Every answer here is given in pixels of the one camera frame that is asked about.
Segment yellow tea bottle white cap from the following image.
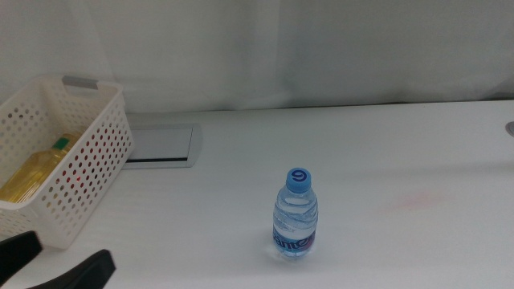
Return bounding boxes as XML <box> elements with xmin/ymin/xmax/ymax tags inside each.
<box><xmin>0</xmin><ymin>132</ymin><xmax>84</xmax><ymax>204</ymax></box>

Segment red drink can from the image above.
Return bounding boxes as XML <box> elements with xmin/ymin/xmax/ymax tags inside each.
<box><xmin>59</xmin><ymin>132</ymin><xmax>110</xmax><ymax>189</ymax></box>

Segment silver rectangular cable flap cover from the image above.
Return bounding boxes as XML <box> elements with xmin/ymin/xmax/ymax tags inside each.
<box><xmin>122</xmin><ymin>123</ymin><xmax>203</xmax><ymax>169</ymax></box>

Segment white backdrop curtain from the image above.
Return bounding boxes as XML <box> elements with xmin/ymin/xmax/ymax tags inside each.
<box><xmin>0</xmin><ymin>0</ymin><xmax>514</xmax><ymax>113</ymax></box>

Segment white perforated plastic basket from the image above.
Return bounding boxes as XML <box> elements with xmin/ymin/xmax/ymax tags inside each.
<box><xmin>0</xmin><ymin>74</ymin><xmax>134</xmax><ymax>250</ymax></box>

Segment clear water bottle blue cap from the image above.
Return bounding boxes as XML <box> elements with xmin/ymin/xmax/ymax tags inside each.
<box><xmin>271</xmin><ymin>167</ymin><xmax>319</xmax><ymax>258</ymax></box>

